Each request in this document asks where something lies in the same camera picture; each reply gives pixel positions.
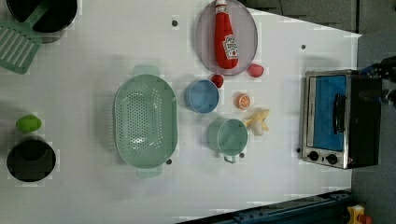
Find grey round plate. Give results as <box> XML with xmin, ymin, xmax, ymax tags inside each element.
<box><xmin>194</xmin><ymin>0</ymin><xmax>258</xmax><ymax>76</ymax></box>

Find green plastic colander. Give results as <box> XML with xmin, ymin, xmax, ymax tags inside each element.
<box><xmin>113</xmin><ymin>64</ymin><xmax>178</xmax><ymax>178</ymax></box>

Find black pot lower left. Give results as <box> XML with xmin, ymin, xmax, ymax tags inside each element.
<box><xmin>7</xmin><ymin>139</ymin><xmax>56</xmax><ymax>182</ymax></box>

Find yellow red emergency button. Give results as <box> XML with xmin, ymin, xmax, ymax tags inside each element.
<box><xmin>347</xmin><ymin>204</ymin><xmax>373</xmax><ymax>224</ymax></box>

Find peeled toy banana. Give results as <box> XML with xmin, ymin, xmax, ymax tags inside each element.
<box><xmin>244</xmin><ymin>109</ymin><xmax>270</xmax><ymax>136</ymax></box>

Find blue metal frame rail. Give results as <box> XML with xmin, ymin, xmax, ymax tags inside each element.
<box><xmin>178</xmin><ymin>190</ymin><xmax>356</xmax><ymax>224</ymax></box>

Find green toy lime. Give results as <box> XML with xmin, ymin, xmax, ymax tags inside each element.
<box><xmin>16</xmin><ymin>115</ymin><xmax>42</xmax><ymax>133</ymax></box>

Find pink red strawberry toy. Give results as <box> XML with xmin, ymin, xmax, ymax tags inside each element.
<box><xmin>247</xmin><ymin>63</ymin><xmax>264</xmax><ymax>77</ymax></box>

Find small red strawberry toy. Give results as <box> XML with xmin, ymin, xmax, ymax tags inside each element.
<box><xmin>211</xmin><ymin>75</ymin><xmax>224</xmax><ymax>88</ymax></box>

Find blue plastic bowl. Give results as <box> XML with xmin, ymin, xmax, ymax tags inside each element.
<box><xmin>184</xmin><ymin>79</ymin><xmax>219</xmax><ymax>114</ymax></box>

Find green plastic spatula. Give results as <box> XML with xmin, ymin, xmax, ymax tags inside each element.
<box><xmin>0</xmin><ymin>0</ymin><xmax>49</xmax><ymax>75</ymax></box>

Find toy orange half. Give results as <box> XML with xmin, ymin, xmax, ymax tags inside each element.
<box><xmin>235</xmin><ymin>93</ymin><xmax>250</xmax><ymax>110</ymax></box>

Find black pot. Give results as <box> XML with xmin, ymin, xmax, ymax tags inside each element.
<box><xmin>6</xmin><ymin>0</ymin><xmax>78</xmax><ymax>44</ymax></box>
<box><xmin>7</xmin><ymin>139</ymin><xmax>56</xmax><ymax>182</ymax></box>

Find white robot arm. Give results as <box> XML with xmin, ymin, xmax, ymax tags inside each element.
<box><xmin>359</xmin><ymin>56</ymin><xmax>396</xmax><ymax>106</ymax></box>

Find silver black toaster oven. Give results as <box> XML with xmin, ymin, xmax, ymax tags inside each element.
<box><xmin>302</xmin><ymin>70</ymin><xmax>382</xmax><ymax>169</ymax></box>

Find green plastic cup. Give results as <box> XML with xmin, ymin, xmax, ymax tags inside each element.
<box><xmin>207</xmin><ymin>119</ymin><xmax>248</xmax><ymax>164</ymax></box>

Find black pot top left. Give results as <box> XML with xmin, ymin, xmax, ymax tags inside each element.
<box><xmin>6</xmin><ymin>0</ymin><xmax>78</xmax><ymax>44</ymax></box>

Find red plush ketchup bottle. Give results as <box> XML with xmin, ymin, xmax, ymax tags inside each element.
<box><xmin>214</xmin><ymin>0</ymin><xmax>238</xmax><ymax>69</ymax></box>

